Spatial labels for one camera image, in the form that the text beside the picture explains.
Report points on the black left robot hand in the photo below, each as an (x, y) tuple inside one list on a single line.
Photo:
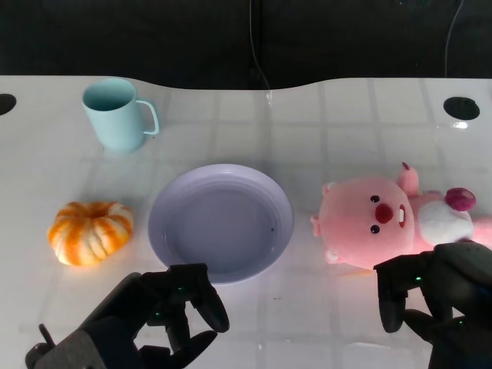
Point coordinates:
[(127, 307)]

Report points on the lavender plastic plate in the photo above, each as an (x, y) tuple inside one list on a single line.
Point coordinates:
[(221, 223)]

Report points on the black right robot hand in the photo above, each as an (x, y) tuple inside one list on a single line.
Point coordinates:
[(461, 273)]

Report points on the light blue plastic mug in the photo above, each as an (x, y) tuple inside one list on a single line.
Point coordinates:
[(115, 123)]

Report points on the orange white striped pumpkin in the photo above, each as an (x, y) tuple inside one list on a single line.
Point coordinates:
[(90, 234)]

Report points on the pink plush beaver doll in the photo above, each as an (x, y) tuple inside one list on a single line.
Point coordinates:
[(353, 223)]

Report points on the small orange stick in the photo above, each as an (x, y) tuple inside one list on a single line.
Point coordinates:
[(355, 273)]

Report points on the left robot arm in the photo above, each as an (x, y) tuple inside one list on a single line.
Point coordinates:
[(69, 353)]

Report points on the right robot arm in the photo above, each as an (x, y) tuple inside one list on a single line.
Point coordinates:
[(461, 353)]

